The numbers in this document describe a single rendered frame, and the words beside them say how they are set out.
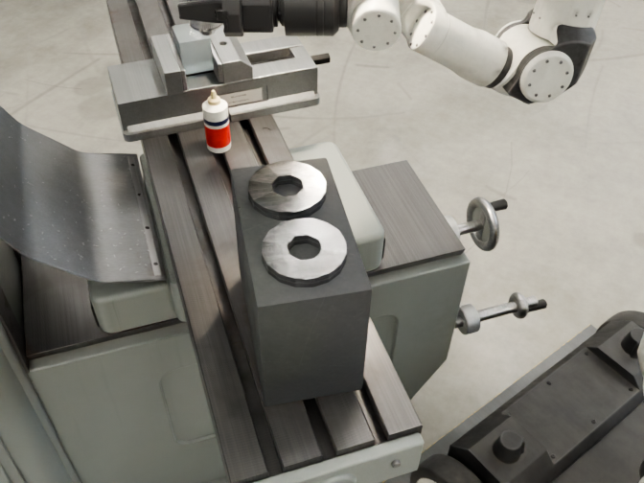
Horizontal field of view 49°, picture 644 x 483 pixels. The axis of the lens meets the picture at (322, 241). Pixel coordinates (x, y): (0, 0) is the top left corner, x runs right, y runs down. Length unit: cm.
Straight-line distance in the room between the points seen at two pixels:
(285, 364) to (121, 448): 73
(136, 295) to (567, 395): 78
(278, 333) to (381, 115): 225
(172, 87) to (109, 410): 58
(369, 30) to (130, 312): 57
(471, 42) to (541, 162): 182
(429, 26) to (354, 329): 45
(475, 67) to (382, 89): 206
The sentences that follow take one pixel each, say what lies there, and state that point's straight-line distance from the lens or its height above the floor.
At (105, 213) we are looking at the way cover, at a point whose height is 90.
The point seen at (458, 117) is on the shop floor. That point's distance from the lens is 298.
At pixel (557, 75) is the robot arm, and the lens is 107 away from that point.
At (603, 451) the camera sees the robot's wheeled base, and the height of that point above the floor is 57.
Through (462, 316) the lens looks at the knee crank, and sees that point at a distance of 148.
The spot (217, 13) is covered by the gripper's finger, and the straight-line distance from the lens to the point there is 98.
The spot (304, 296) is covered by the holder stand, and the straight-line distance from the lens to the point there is 71.
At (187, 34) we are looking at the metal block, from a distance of 123.
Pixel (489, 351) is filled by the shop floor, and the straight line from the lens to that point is 215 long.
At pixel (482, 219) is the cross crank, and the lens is 151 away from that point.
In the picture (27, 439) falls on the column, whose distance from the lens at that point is 131.
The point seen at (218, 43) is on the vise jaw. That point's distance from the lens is 126.
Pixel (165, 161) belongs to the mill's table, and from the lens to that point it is 119.
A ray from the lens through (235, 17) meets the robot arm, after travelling 96.
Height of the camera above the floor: 169
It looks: 46 degrees down
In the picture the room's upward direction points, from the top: 1 degrees clockwise
